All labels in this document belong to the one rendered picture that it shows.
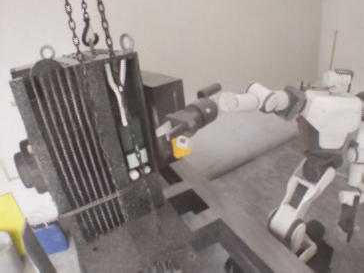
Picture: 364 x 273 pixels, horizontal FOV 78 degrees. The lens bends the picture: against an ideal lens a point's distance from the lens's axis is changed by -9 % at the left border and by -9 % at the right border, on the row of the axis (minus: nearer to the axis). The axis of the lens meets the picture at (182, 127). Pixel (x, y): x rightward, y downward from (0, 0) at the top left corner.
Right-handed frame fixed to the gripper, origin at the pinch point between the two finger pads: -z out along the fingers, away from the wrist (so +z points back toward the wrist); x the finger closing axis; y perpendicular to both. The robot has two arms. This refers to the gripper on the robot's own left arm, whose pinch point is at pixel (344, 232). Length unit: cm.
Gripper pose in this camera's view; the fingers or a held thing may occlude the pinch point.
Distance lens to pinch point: 174.9
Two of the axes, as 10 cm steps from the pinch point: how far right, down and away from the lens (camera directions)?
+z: 0.2, -9.9, -1.6
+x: -1.3, 1.6, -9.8
